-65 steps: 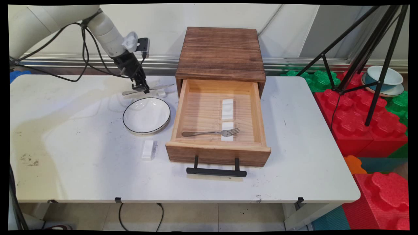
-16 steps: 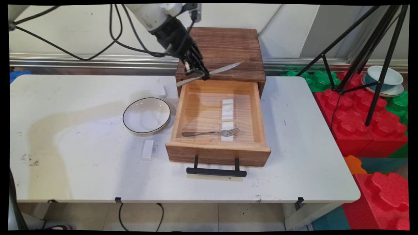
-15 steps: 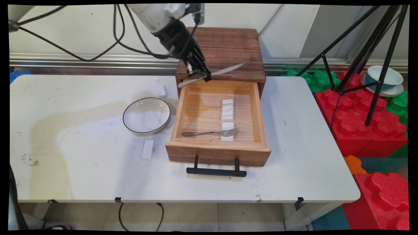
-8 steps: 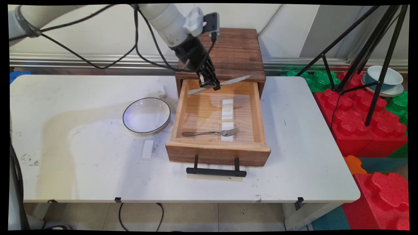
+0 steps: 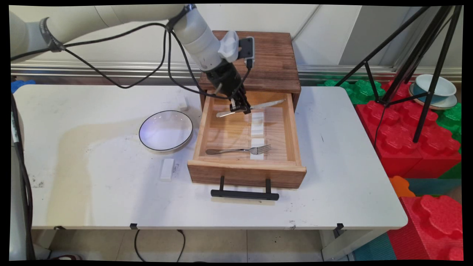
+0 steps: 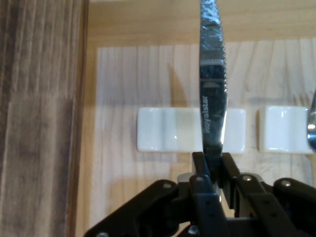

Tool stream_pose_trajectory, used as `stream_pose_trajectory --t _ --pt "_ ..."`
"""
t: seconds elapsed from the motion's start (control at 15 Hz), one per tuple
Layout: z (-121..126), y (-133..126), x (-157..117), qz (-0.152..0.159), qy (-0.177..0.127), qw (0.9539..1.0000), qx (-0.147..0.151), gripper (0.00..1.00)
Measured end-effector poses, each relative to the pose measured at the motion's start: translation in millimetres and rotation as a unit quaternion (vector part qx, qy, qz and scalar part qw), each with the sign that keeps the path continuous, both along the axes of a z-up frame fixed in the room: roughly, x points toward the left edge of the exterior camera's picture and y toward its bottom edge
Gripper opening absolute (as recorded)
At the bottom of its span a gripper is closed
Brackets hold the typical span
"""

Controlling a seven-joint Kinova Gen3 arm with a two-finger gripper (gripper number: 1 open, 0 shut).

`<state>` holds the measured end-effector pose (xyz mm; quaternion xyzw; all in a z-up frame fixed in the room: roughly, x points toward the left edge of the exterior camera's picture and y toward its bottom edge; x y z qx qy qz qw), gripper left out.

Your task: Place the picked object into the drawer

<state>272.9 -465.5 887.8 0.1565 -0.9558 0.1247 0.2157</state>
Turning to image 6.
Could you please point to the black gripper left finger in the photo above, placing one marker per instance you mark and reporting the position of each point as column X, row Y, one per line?
column 172, row 212

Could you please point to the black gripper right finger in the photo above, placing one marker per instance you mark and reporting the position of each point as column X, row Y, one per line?
column 276, row 212

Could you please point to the metal spoon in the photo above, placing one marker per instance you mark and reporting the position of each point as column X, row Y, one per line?
column 212, row 98

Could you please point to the white ceramic cutlery rest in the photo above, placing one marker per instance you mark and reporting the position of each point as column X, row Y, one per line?
column 160, row 130
column 281, row 128

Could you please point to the steel fork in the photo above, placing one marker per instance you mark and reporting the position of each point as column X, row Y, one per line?
column 312, row 133

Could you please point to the dark wooden drawer cabinet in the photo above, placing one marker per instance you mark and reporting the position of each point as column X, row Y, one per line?
column 37, row 111

